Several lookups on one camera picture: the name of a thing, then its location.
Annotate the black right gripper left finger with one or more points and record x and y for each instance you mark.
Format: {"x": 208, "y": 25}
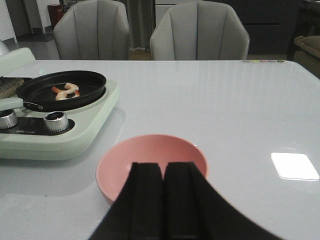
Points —
{"x": 137, "y": 213}

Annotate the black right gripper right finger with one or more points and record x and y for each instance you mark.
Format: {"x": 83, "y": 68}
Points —
{"x": 194, "y": 210}

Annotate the pink plastic bowl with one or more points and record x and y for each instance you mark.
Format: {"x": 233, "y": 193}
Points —
{"x": 113, "y": 168}

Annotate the cooked shrimp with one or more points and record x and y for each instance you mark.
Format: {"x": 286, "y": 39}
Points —
{"x": 60, "y": 94}
{"x": 71, "y": 88}

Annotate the mint green sandwich maker lid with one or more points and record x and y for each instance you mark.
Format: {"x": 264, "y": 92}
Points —
{"x": 12, "y": 60}

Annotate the mint green breakfast maker base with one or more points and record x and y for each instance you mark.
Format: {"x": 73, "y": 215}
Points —
{"x": 31, "y": 140}

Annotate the right silver control knob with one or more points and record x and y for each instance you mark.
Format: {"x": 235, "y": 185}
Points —
{"x": 56, "y": 121}

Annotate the silver control knob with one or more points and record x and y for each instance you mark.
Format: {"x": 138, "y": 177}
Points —
{"x": 56, "y": 121}
{"x": 8, "y": 119}

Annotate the black round frying pan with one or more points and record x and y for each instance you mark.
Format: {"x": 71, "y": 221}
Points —
{"x": 38, "y": 96}

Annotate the left silver control knob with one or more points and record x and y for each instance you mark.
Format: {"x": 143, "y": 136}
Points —
{"x": 8, "y": 119}

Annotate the right grey upholstered chair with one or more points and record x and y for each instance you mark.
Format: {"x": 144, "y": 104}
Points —
{"x": 199, "y": 30}

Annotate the grey upholstered chair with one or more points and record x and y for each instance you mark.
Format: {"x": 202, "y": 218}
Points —
{"x": 199, "y": 30}
{"x": 93, "y": 30}

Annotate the left grey upholstered chair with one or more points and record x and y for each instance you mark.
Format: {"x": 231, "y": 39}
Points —
{"x": 93, "y": 30}

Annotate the dark sofa with cushion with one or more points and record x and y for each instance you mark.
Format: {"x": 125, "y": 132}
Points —
{"x": 304, "y": 45}

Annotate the red bin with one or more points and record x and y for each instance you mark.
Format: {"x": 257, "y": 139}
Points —
{"x": 55, "y": 12}

